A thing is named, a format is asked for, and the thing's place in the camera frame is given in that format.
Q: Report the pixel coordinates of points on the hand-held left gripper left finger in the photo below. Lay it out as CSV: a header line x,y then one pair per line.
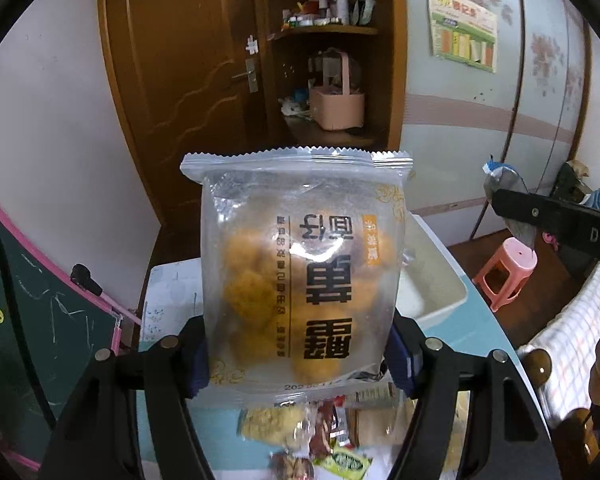
x,y
198,362

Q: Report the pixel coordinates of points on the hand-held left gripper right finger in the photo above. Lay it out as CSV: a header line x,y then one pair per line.
x,y
401,360

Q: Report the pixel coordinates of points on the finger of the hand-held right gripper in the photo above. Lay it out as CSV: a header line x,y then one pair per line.
x,y
530,212

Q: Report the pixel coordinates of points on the brown kraft paper snack packet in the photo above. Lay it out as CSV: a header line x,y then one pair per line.
x,y
375,402

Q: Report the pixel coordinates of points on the white plastic bin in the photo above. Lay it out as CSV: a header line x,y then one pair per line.
x,y
430,285

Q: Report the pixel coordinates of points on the red and white snack packet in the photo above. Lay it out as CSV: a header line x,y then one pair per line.
x,y
332,425

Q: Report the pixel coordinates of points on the small yellow cake packet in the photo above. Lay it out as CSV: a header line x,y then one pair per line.
x,y
272,422

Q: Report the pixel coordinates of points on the clear packet of yellow cakes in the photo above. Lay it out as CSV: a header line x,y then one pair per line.
x,y
305,270

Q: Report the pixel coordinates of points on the grey plastic bag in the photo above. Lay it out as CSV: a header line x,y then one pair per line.
x,y
505,177

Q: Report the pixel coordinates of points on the pink plastic stool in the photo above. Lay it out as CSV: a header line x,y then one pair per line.
x,y
507,270

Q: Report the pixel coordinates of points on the pale floral wardrobe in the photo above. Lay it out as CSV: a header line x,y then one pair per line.
x,y
480,135

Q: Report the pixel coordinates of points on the white checked chair cover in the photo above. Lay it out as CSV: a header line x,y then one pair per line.
x,y
570,330

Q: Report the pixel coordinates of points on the wooden chair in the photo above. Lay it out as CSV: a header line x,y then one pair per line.
x,y
537,366

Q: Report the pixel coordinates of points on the black chalkboard clip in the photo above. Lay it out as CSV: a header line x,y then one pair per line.
x,y
86,279

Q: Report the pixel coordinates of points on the brown nut snack packet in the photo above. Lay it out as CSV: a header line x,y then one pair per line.
x,y
292,467

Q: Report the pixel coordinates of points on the wooden corner shelf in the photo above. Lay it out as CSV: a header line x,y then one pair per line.
x,y
380,85

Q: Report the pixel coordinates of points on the pile of small toys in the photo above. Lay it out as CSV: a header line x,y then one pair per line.
x,y
294,102

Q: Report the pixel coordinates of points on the group of small bottles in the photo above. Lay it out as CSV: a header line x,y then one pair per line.
x,y
330,10

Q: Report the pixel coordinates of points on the brown wooden door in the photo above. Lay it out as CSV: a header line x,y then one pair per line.
x,y
180,60

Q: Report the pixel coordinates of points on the green chalkboard with pink frame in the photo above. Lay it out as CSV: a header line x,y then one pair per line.
x,y
30,310

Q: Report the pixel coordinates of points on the wall poster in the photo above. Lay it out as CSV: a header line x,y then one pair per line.
x,y
462,27

